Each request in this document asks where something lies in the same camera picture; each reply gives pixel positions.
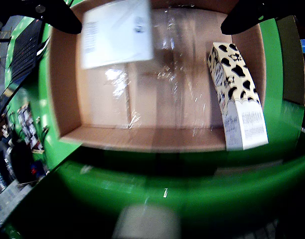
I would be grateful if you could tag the black round device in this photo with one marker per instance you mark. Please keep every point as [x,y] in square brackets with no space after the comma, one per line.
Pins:
[21,161]

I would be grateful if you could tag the white printed paper sheets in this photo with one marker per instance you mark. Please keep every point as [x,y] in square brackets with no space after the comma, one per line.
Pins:
[10,199]

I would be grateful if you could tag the clear packing tape roll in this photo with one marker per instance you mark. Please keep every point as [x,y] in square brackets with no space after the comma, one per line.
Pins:
[147,221]

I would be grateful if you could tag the large shallow cardboard tray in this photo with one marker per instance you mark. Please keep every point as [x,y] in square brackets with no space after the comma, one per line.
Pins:
[155,99]

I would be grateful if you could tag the cow print hand cream box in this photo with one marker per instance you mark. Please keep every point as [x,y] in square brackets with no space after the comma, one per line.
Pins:
[242,99]

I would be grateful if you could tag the green metal shelf unit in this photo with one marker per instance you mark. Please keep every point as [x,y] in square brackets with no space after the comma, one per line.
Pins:
[217,184]

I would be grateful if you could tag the sheet of printed pictures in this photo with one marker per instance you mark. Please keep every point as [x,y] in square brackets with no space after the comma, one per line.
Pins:
[30,124]

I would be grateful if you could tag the plain white carton box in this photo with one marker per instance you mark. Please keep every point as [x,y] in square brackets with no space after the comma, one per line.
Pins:
[117,35]

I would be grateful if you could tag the black laptop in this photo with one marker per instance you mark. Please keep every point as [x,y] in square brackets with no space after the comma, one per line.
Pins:
[25,54]

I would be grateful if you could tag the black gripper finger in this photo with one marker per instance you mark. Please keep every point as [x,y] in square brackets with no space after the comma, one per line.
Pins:
[244,21]
[57,17]

